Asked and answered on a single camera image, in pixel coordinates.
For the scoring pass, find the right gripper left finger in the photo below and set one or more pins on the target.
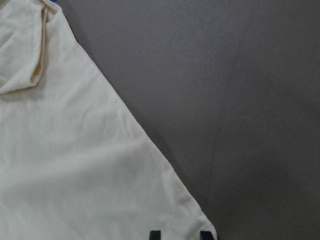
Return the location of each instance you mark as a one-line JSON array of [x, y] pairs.
[[155, 235]]

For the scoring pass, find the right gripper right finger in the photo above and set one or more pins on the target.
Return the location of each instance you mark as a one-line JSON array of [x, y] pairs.
[[206, 235]]

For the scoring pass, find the beige long-sleeve printed shirt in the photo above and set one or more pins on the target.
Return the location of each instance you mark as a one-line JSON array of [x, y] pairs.
[[74, 162]]

